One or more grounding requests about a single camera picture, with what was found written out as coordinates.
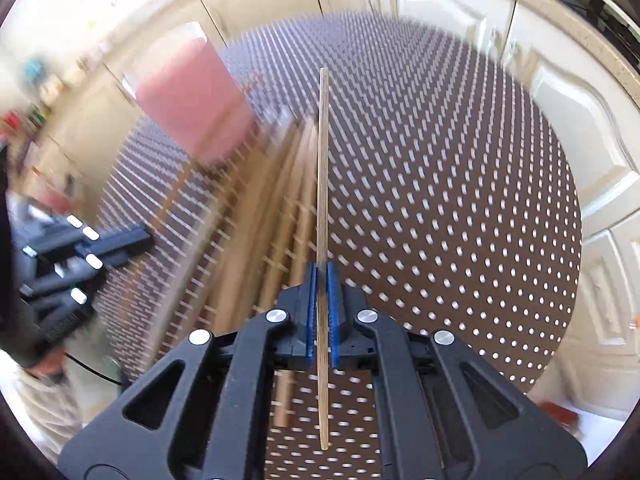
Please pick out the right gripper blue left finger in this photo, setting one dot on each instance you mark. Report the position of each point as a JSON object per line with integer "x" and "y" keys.
{"x": 293, "y": 343}

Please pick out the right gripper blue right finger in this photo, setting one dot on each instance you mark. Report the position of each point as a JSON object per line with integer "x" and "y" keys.
{"x": 349, "y": 348}

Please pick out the pink cup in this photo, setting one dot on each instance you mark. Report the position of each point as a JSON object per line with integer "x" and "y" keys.
{"x": 188, "y": 92}

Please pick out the wooden chopstick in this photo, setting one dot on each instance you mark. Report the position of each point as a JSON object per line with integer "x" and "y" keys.
{"x": 225, "y": 199}
{"x": 322, "y": 317}
{"x": 257, "y": 215}
{"x": 287, "y": 251}
{"x": 284, "y": 390}

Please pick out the cream lower kitchen cabinets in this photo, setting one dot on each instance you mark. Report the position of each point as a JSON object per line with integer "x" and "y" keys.
{"x": 591, "y": 98}

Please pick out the brown polka dot tablecloth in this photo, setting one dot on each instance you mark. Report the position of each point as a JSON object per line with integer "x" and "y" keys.
{"x": 451, "y": 204}

